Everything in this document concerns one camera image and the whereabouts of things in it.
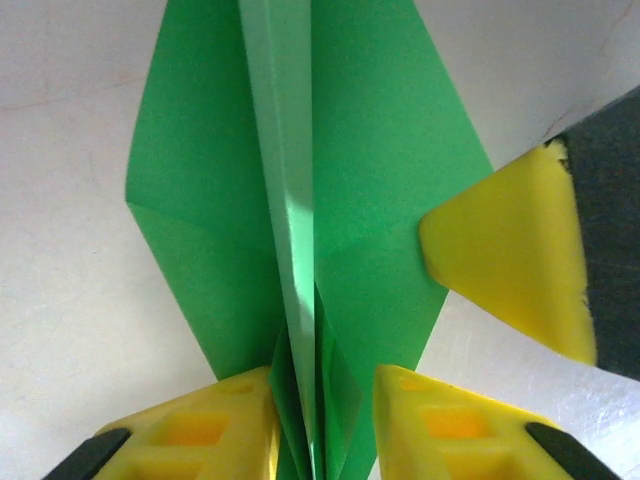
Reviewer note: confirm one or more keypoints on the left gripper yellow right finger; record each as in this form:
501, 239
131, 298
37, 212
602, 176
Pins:
450, 435

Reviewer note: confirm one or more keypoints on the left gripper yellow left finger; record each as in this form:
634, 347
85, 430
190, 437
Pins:
190, 435

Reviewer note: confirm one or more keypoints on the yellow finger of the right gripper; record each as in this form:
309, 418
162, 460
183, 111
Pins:
515, 255

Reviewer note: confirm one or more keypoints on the green paper sheet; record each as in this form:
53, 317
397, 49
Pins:
220, 200

